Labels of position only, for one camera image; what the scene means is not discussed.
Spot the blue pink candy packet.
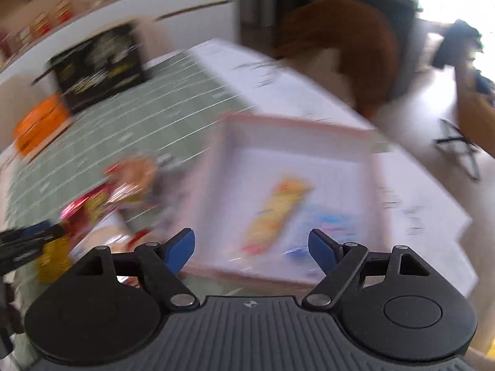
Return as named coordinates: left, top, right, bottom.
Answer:
left=283, top=203, right=360, bottom=261

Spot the red chicken snack pouch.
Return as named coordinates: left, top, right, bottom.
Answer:
left=59, top=182, right=156, bottom=291

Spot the red yellow small snack packet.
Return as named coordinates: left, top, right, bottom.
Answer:
left=242, top=176, right=313, bottom=255

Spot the clear round cake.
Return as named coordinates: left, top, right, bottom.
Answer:
left=104, top=155, right=159, bottom=204

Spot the yellow biscuit packet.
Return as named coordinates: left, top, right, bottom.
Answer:
left=36, top=236, right=73, bottom=284

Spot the white rice cracker packet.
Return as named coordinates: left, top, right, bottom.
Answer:
left=69, top=210, right=132, bottom=262

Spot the pink cardboard gift box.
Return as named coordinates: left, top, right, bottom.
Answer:
left=176, top=114, right=392, bottom=287

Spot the orange tissue box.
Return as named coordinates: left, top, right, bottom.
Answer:
left=13, top=94, right=73, bottom=163

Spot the green grid tablecloth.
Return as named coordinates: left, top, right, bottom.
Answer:
left=0, top=51, right=311, bottom=371

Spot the black plum snack bag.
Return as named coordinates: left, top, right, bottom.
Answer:
left=31, top=21, right=149, bottom=115

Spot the brown cloth covered chair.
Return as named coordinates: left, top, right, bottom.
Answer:
left=274, top=0, right=400, bottom=120

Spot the chair with brown jacket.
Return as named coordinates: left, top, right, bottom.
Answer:
left=431, top=20, right=494, bottom=182

